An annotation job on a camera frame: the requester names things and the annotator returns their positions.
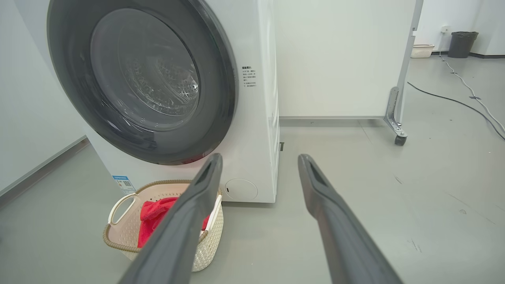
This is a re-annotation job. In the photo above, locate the black round glass washer door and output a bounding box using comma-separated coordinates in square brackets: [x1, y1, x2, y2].
[47, 0, 240, 165]

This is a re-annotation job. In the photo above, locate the dark grey trash bin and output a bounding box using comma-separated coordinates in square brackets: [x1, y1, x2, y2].
[448, 32, 479, 59]

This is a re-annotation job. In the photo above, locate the black text notice sticker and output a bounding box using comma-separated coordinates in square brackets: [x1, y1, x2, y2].
[241, 66, 258, 89]

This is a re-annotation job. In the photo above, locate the red and white garment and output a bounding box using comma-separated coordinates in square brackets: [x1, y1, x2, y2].
[137, 197, 209, 248]

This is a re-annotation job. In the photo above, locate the small cream basket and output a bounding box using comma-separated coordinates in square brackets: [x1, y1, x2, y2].
[410, 44, 435, 59]

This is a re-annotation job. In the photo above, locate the blue energy label sticker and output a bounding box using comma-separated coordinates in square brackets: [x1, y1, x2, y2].
[112, 176, 137, 196]

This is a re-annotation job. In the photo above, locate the black floor cable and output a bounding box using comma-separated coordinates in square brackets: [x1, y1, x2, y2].
[407, 82, 505, 141]

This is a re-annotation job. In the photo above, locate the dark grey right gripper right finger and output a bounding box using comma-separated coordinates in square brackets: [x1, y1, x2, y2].
[297, 154, 403, 284]

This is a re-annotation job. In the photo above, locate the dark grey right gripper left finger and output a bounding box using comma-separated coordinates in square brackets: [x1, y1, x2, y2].
[118, 153, 224, 284]

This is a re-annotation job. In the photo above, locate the white front-load washing machine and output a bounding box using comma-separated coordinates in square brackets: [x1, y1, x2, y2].
[14, 0, 281, 204]

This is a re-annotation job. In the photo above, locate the cream perforated laundry basket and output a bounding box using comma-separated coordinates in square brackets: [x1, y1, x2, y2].
[103, 180, 224, 272]

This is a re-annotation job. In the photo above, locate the metal partition foot bracket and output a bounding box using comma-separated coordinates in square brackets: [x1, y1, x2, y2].
[385, 87, 407, 138]

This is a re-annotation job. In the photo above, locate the white partition panel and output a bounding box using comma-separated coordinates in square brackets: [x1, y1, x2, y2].
[274, 0, 423, 119]

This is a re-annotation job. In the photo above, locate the white floor cable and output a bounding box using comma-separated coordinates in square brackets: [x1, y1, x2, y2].
[440, 55, 505, 133]

